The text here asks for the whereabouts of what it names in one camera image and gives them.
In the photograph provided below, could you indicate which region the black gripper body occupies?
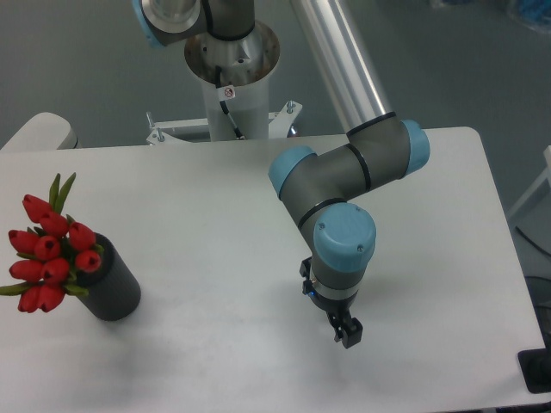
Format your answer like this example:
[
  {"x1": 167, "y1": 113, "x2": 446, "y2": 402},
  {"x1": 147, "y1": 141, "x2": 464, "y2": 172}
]
[{"x1": 300, "y1": 257, "x2": 359, "y2": 326}]

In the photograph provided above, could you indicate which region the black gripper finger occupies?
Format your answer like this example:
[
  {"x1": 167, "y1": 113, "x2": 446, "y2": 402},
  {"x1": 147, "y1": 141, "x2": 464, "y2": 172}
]
[
  {"x1": 327, "y1": 313, "x2": 344, "y2": 342},
  {"x1": 342, "y1": 317, "x2": 363, "y2": 348}
]

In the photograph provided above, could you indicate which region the red tulip bouquet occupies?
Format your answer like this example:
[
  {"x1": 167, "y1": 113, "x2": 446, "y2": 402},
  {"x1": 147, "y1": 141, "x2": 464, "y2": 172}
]
[{"x1": 1, "y1": 173, "x2": 107, "y2": 313}]

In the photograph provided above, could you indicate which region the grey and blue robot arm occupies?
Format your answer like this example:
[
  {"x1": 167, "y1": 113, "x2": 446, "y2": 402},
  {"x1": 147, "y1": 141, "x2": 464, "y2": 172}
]
[{"x1": 133, "y1": 1, "x2": 430, "y2": 347}]

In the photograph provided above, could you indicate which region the dark grey ribbed vase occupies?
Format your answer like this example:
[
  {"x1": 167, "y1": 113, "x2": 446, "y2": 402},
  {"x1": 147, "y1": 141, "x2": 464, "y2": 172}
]
[{"x1": 77, "y1": 233, "x2": 141, "y2": 322}]

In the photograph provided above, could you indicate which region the black device at table edge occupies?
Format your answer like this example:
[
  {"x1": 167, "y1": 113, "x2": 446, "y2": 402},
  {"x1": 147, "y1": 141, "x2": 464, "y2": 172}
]
[{"x1": 517, "y1": 348, "x2": 550, "y2": 394}]

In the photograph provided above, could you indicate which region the white rounded chair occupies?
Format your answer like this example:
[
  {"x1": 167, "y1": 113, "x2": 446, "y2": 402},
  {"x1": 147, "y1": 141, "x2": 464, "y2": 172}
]
[{"x1": 1, "y1": 112, "x2": 82, "y2": 153}]

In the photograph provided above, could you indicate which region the white pedestal base frame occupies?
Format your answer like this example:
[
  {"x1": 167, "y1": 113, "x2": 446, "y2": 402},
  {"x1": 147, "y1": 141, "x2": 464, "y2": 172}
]
[{"x1": 145, "y1": 100, "x2": 303, "y2": 145}]

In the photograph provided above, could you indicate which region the black pedestal cable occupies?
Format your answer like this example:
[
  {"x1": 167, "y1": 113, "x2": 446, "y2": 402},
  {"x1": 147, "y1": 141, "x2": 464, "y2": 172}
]
[{"x1": 214, "y1": 65, "x2": 247, "y2": 141}]

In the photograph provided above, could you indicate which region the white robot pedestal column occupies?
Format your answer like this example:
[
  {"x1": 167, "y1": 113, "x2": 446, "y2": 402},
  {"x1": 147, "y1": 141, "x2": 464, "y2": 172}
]
[{"x1": 184, "y1": 21, "x2": 280, "y2": 141}]

